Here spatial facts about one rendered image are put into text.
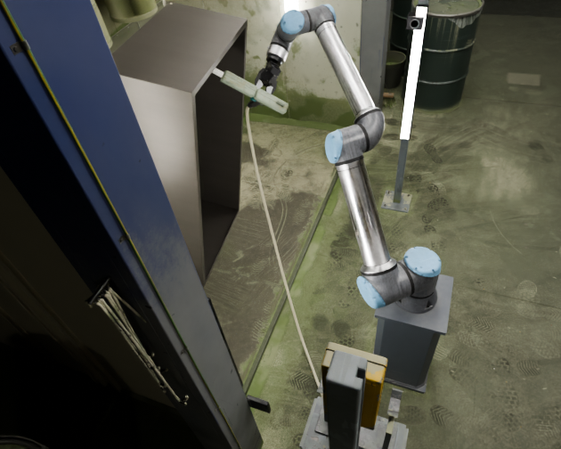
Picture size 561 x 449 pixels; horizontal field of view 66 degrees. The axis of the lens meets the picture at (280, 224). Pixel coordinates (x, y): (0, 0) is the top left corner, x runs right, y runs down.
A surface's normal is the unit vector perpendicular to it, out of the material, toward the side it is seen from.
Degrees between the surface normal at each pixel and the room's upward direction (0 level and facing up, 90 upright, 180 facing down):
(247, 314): 0
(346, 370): 0
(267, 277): 0
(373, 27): 90
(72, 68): 90
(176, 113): 90
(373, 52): 90
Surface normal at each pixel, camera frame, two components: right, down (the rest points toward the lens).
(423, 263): -0.02, -0.71
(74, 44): 0.93, 0.19
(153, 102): -0.26, 0.72
